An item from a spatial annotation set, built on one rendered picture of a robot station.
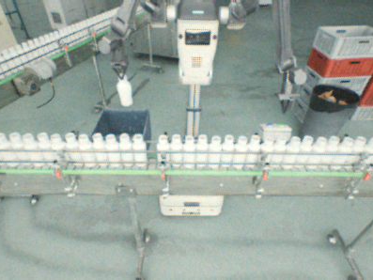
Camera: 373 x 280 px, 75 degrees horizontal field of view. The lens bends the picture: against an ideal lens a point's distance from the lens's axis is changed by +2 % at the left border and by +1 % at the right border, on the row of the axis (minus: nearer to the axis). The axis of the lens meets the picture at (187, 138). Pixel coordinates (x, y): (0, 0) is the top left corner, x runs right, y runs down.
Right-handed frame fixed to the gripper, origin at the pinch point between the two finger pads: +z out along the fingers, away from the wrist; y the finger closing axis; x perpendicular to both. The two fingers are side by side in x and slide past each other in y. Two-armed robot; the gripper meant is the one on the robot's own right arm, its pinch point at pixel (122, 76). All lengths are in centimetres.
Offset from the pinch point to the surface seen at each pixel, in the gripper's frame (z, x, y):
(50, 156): 25, -31, 31
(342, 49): 32, 200, -140
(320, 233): 133, 143, 9
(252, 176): 35, 63, 36
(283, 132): 22, 81, 18
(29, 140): 16, -37, 31
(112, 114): 39, -18, -27
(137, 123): 47, -2, -27
